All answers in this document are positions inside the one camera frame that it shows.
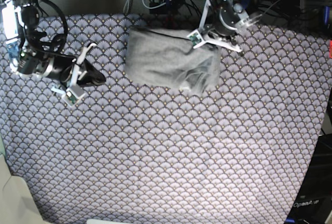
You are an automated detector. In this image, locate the purple fan-pattern tablecloth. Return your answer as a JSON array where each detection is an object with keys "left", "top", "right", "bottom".
[{"left": 1, "top": 14, "right": 331, "bottom": 223}]

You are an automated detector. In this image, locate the red right edge clamp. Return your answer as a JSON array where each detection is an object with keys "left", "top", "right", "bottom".
[{"left": 329, "top": 40, "right": 332, "bottom": 58}]

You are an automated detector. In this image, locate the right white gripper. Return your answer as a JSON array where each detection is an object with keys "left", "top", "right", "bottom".
[{"left": 51, "top": 43, "right": 106, "bottom": 107}]

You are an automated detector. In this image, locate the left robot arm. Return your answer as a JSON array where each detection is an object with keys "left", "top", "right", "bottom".
[{"left": 187, "top": 0, "right": 262, "bottom": 53}]

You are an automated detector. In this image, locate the blue right clamp handle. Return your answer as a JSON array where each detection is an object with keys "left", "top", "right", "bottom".
[{"left": 322, "top": 6, "right": 330, "bottom": 25}]

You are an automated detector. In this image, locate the white plastic bin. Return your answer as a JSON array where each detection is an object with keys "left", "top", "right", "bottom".
[{"left": 1, "top": 155, "right": 44, "bottom": 223}]

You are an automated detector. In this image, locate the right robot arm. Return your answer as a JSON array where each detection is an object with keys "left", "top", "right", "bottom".
[{"left": 1, "top": 0, "right": 106, "bottom": 107}]

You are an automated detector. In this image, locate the light grey T-shirt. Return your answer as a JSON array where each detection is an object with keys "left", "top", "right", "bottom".
[{"left": 124, "top": 26, "right": 220, "bottom": 95}]

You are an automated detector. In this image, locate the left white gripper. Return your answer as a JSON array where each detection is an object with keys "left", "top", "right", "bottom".
[{"left": 187, "top": 0, "right": 243, "bottom": 52}]

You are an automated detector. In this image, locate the black OpenArm box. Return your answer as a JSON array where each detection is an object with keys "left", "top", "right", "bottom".
[{"left": 285, "top": 134, "right": 331, "bottom": 223}]

